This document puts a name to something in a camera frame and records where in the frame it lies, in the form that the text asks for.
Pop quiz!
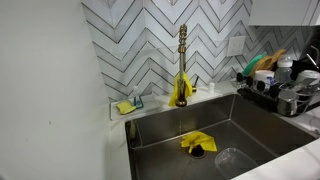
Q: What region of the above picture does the steel dish rack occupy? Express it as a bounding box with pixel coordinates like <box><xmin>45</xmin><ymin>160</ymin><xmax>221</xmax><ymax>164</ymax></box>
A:
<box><xmin>236</xmin><ymin>77</ymin><xmax>320</xmax><ymax>118</ymax></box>

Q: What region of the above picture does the round wooden plate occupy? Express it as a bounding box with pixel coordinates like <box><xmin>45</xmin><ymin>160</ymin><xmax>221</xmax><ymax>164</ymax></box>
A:
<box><xmin>266</xmin><ymin>48</ymin><xmax>288</xmax><ymax>71</ymax></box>
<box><xmin>249</xmin><ymin>55</ymin><xmax>273</xmax><ymax>77</ymax></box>

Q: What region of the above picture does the stainless steel sink basin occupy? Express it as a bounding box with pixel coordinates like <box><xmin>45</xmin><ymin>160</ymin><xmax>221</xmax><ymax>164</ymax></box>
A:
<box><xmin>124</xmin><ymin>93</ymin><xmax>320</xmax><ymax>180</ymax></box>

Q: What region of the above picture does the small white bottle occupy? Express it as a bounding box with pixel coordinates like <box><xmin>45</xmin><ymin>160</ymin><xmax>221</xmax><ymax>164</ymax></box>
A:
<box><xmin>207</xmin><ymin>81</ymin><xmax>216</xmax><ymax>95</ymax></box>

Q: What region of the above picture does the white upper cabinet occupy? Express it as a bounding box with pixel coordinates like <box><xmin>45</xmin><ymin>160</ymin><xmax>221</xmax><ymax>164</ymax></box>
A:
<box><xmin>247</xmin><ymin>0</ymin><xmax>320</xmax><ymax>27</ymax></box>

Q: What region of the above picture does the clear glass in sink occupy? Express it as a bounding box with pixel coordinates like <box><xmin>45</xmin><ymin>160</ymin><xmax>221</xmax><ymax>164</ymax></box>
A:
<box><xmin>214</xmin><ymin>147</ymin><xmax>260</xmax><ymax>180</ymax></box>

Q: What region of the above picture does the steel cutlery cup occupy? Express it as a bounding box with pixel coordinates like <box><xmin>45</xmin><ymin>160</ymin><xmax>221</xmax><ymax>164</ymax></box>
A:
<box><xmin>276</xmin><ymin>88</ymin><xmax>300</xmax><ymax>117</ymax></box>

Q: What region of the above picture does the clear soap bottle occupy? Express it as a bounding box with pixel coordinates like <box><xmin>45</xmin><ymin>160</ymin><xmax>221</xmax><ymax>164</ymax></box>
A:
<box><xmin>131</xmin><ymin>85</ymin><xmax>145</xmax><ymax>110</ymax></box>

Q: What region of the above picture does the white mug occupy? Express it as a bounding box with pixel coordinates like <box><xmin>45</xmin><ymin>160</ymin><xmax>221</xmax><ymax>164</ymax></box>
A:
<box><xmin>253</xmin><ymin>69</ymin><xmax>276</xmax><ymax>92</ymax></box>

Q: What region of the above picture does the white wall outlet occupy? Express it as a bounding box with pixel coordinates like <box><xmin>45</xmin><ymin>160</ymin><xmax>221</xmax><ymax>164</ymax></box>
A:
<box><xmin>226</xmin><ymin>34</ymin><xmax>247</xmax><ymax>58</ymax></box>

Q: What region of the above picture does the clear sink corner caddy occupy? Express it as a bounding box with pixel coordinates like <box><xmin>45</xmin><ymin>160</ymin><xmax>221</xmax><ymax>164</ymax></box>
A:
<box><xmin>127</xmin><ymin>118</ymin><xmax>144</xmax><ymax>150</ymax></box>

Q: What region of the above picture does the green plate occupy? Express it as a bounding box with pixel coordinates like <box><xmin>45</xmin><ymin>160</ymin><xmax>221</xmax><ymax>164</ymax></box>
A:
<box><xmin>241</xmin><ymin>51</ymin><xmax>269</xmax><ymax>77</ymax></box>

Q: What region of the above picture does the yellow sponge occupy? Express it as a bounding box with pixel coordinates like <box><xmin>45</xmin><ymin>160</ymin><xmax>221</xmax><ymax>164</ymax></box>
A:
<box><xmin>115</xmin><ymin>100</ymin><xmax>137</xmax><ymax>116</ymax></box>

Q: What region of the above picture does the yellow cloth draped over faucet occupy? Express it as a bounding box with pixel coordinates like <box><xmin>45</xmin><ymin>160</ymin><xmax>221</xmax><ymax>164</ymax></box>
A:
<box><xmin>167</xmin><ymin>72</ymin><xmax>194</xmax><ymax>108</ymax></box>

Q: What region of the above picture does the crumpled yellow cloth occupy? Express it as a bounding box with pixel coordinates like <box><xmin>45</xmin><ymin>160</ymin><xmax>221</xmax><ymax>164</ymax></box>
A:
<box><xmin>179</xmin><ymin>130</ymin><xmax>219</xmax><ymax>155</ymax></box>

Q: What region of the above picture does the brass spring kitchen faucet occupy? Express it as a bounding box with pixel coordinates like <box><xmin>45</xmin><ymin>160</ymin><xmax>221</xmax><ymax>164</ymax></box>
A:
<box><xmin>175</xmin><ymin>23</ymin><xmax>190</xmax><ymax>108</ymax></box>

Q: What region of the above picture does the clear baby bottle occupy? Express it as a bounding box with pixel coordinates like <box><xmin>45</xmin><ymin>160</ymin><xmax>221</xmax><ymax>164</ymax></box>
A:
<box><xmin>274</xmin><ymin>55</ymin><xmax>295</xmax><ymax>85</ymax></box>

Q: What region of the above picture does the white sponge tray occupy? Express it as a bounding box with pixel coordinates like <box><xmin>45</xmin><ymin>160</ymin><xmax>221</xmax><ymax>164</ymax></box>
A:
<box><xmin>109</xmin><ymin>93</ymin><xmax>162</xmax><ymax>122</ymax></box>

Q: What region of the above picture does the brass faucet handle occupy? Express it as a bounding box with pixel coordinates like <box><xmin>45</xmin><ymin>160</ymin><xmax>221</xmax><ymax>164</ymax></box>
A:
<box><xmin>191</xmin><ymin>75</ymin><xmax>200</xmax><ymax>94</ymax></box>

